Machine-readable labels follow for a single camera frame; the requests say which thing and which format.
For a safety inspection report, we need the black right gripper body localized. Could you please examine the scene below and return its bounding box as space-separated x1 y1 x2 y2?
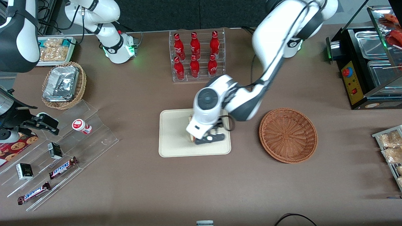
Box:
0 94 32 144

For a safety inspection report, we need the small tan wicker basket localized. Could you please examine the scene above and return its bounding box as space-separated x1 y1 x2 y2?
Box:
41 62 87 110

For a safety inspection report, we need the beige plastic tray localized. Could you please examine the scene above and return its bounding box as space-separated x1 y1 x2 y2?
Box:
159 109 232 158

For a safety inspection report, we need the white snack tray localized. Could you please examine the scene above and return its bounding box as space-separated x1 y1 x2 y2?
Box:
37 36 77 67

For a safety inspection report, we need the round brown wicker basket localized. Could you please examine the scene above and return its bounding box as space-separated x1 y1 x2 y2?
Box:
259 108 318 164

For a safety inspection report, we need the small black carton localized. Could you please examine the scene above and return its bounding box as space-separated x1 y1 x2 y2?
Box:
16 163 34 180
48 142 63 159

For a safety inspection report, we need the red cookie box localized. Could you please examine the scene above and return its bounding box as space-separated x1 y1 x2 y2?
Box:
0 132 39 167

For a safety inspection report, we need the small white bottle red cap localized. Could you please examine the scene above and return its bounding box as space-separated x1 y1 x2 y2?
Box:
72 119 92 135

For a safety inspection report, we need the silver foil container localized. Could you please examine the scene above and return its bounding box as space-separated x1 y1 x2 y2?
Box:
42 65 79 102

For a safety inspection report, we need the snickers chocolate bar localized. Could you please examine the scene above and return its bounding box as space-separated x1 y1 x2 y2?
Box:
49 156 78 180
17 181 51 205

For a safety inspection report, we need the clear acrylic bottle rack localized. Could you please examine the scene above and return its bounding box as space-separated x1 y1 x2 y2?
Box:
169 28 226 83

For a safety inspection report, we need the clear acrylic stepped display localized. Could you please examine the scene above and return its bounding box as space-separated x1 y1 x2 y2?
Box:
0 100 119 212

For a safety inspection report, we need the red cola bottle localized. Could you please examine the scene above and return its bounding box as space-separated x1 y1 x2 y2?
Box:
210 30 220 57
190 55 200 78
190 32 201 58
173 33 185 61
174 56 185 80
208 54 218 77

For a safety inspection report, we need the clear snack bag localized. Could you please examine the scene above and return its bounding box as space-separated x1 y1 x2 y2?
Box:
39 46 70 62
40 38 65 47

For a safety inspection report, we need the black food warmer yellow panel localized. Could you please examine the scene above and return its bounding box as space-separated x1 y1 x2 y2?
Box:
326 0 402 110

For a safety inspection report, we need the steel warmer pan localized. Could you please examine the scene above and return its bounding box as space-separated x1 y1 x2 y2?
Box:
367 60 402 91
355 30 391 59

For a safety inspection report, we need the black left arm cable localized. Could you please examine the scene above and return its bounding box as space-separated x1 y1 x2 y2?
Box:
240 27 255 87

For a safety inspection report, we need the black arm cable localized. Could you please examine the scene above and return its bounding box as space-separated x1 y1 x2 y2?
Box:
38 0 87 44
240 27 255 87

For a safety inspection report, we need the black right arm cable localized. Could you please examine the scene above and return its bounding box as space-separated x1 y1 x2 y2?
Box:
38 0 87 44

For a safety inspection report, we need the black looped cable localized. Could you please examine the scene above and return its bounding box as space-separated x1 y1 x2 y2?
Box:
274 213 318 226

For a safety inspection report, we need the grey wire snack rack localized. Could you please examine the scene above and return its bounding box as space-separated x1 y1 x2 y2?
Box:
372 125 402 192

